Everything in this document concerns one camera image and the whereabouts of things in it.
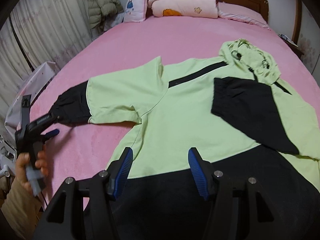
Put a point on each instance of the floral wardrobe door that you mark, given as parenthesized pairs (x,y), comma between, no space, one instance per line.
(310,47)

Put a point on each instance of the pink bed sheet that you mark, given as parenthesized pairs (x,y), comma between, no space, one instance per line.
(150,42)

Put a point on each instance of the wooden nightstand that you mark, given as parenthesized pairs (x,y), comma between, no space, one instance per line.
(295,47)

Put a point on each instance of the folded pink quilt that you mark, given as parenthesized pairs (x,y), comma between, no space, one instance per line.
(182,7)

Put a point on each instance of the olive puffer jacket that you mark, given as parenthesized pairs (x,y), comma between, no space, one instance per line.
(102,5)

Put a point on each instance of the white plastic bag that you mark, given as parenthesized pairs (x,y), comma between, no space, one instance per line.
(37,77)

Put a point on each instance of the person's left hand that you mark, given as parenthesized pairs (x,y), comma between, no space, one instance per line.
(23,162)

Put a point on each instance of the green and black hoodie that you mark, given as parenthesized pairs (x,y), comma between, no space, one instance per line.
(180,110)

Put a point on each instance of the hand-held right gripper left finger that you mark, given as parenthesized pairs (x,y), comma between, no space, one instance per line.
(123,170)

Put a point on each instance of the white curtain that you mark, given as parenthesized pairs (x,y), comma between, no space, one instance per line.
(45,25)

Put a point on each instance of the white plastic rack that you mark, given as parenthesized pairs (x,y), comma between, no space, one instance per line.
(5,160)

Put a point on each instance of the small items on nightstand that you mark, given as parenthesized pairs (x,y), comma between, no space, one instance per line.
(285,37)

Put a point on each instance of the pink pillow with cartoon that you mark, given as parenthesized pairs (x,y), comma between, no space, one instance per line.
(136,6)

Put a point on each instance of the person's left forearm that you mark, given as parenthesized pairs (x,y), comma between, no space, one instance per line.
(17,210)

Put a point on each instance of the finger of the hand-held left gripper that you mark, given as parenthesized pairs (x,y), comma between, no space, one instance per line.
(51,133)
(51,117)

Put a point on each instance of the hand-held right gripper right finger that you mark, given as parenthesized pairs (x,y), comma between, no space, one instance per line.
(197,171)

